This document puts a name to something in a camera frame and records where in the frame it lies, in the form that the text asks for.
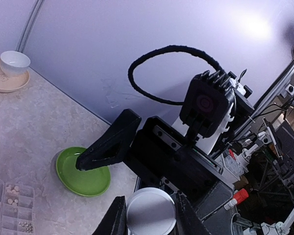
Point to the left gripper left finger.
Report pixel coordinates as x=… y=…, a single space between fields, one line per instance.
x=114 y=221

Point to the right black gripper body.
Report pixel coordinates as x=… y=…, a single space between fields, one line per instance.
x=159 y=153

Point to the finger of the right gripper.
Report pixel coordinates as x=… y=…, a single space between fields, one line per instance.
x=113 y=145

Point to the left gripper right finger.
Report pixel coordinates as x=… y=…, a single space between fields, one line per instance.
x=187 y=222

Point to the small white pill bottle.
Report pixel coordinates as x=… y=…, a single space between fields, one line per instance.
x=150 y=211

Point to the clear plastic pill organizer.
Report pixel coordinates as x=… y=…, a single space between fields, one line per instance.
x=9 y=219

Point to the small brown round pills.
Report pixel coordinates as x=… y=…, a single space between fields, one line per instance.
x=25 y=227

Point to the pile of beige pills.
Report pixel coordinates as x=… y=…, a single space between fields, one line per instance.
x=12 y=196

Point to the green plate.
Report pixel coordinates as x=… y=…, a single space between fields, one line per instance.
x=89 y=183

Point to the red capped bottle background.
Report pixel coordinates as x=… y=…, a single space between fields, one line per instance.
x=238 y=198

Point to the white bowl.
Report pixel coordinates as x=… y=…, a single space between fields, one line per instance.
x=14 y=63

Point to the round wooden plate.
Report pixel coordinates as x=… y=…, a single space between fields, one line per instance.
x=12 y=84

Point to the right aluminium frame post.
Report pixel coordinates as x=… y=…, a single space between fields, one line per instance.
x=29 y=25

